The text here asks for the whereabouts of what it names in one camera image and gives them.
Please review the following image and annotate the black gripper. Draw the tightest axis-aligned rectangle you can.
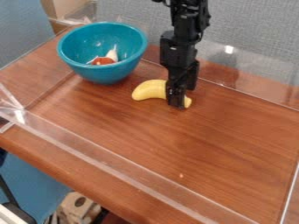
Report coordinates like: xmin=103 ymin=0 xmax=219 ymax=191
xmin=160 ymin=31 xmax=200 ymax=109

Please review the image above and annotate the yellow toy banana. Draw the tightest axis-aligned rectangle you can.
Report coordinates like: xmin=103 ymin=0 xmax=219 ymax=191
xmin=132 ymin=80 xmax=192 ymax=109

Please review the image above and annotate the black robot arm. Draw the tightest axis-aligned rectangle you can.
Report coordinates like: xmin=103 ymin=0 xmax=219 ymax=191
xmin=152 ymin=0 xmax=211 ymax=109

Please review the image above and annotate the blue bowl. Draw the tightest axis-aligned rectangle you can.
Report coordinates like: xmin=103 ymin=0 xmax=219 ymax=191
xmin=57 ymin=22 xmax=148 ymax=85

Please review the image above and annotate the red and white toy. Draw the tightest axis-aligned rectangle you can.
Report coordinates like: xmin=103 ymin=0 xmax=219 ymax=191
xmin=87 ymin=47 xmax=117 ymax=66

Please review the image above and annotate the clear acrylic barrier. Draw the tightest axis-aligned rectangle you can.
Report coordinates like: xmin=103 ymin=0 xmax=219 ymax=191
xmin=0 ymin=42 xmax=299 ymax=224

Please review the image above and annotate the cardboard box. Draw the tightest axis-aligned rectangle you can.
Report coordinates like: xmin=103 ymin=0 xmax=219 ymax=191
xmin=41 ymin=0 xmax=97 ymax=33

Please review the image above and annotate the wooden block with hole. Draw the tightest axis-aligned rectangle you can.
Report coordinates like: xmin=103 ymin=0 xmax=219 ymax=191
xmin=56 ymin=192 xmax=101 ymax=224

